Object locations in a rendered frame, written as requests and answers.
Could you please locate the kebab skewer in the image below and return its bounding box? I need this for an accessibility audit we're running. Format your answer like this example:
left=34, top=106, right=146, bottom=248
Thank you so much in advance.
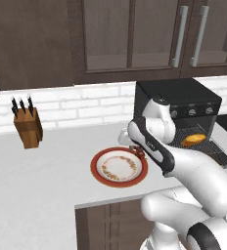
left=129, top=145, right=148, bottom=161

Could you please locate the dark glass cupboard door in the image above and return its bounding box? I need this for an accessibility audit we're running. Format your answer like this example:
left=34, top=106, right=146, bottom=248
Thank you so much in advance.
left=179, top=0, right=227, bottom=79
left=66, top=0, right=195, bottom=85

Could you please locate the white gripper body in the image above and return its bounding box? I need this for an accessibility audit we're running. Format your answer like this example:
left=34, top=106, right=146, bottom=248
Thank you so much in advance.
left=117, top=127, right=133, bottom=147

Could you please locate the golden baguette bread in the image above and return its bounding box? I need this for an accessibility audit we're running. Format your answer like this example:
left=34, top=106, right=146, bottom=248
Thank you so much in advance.
left=180, top=133, right=207, bottom=147

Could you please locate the black toaster oven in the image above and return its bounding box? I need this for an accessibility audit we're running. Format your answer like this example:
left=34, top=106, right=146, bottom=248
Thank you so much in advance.
left=133, top=77, right=227, bottom=169

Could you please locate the toaster oven wire rack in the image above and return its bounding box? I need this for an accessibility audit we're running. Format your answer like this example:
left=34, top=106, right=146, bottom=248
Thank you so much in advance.
left=168, top=126, right=215, bottom=154

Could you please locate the red rimmed white plate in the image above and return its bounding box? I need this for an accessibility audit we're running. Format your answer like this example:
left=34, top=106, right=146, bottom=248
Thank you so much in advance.
left=89, top=146, right=150, bottom=188

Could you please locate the dark brown solid cupboard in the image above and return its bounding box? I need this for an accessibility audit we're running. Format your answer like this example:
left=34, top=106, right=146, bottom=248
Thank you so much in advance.
left=0, top=0, right=75, bottom=91

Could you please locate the wooden knife block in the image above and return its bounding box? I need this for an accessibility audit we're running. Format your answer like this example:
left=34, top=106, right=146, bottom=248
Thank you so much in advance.
left=13, top=106, right=44, bottom=150

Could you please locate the black handled knife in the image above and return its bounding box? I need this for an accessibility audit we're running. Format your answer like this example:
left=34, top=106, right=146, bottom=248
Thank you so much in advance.
left=19, top=97, right=27, bottom=115
left=25, top=94, right=34, bottom=117
left=10, top=96, right=20, bottom=119

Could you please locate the dark brown base cupboard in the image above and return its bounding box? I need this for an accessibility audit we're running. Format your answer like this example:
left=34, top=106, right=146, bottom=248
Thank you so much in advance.
left=74, top=198, right=159, bottom=250

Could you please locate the toaster oven door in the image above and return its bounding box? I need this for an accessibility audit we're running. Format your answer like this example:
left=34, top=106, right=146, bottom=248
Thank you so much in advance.
left=183, top=139, right=227, bottom=169

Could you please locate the grey cupboard door handle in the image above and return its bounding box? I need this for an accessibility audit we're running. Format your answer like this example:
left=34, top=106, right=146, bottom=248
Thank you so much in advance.
left=171, top=5, right=189, bottom=68
left=189, top=5, right=210, bottom=68

